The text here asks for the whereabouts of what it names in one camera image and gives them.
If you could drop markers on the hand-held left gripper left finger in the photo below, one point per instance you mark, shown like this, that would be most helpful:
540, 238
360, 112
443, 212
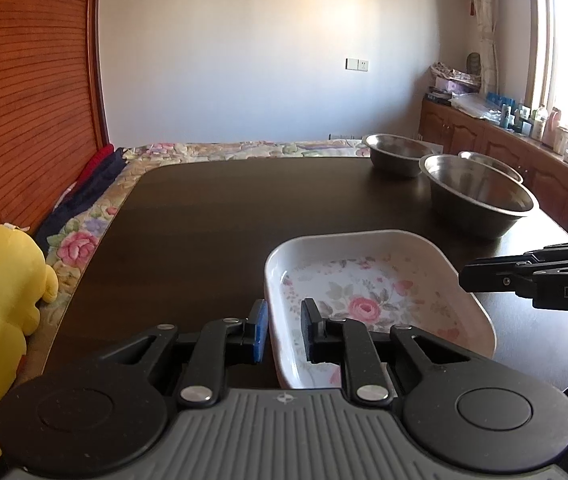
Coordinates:
261, 330

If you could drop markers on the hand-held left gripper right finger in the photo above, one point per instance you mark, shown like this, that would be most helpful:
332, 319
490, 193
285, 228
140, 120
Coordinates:
309, 330

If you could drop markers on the large steel bowl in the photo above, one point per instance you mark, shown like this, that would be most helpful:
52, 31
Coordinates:
479, 195

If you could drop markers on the white floral rectangular plate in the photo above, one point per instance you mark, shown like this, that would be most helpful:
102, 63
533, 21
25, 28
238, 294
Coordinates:
379, 280

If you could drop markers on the medium steel bowl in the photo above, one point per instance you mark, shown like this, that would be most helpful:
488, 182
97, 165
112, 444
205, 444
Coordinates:
494, 161

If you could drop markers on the small steel bowl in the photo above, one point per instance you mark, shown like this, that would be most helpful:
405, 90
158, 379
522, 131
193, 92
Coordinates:
396, 152

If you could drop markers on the wooden cabinet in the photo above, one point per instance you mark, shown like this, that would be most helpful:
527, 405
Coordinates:
514, 160

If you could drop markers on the pink bottle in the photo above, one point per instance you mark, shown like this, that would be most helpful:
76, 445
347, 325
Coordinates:
555, 119

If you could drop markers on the white paper bag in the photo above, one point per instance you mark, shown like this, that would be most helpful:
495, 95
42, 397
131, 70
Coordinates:
429, 145

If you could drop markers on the clear plastic bag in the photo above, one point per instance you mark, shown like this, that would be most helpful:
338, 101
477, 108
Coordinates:
474, 105

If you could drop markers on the pink box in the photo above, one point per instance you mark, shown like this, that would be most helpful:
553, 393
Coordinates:
451, 85

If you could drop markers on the floral bedspread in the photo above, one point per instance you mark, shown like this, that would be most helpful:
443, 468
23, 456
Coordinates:
78, 245

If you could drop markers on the pile of folded cloth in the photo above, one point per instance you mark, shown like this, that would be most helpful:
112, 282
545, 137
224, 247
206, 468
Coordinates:
446, 71

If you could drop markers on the dark figurine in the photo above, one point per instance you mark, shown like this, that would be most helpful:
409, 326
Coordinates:
474, 62

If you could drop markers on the dark navy cloth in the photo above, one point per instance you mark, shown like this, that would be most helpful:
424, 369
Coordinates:
98, 182

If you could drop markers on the red cloth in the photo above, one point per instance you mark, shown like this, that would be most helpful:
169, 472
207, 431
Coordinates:
98, 160

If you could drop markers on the patterned beige curtain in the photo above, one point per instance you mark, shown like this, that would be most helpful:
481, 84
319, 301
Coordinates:
484, 20

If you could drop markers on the wooden slatted wardrobe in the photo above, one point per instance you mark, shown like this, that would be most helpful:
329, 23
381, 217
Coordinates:
28, 85

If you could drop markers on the wall radiator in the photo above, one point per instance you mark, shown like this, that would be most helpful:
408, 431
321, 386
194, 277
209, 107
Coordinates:
342, 136

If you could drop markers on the white wall outlet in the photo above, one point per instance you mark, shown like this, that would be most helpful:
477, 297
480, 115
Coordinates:
357, 64

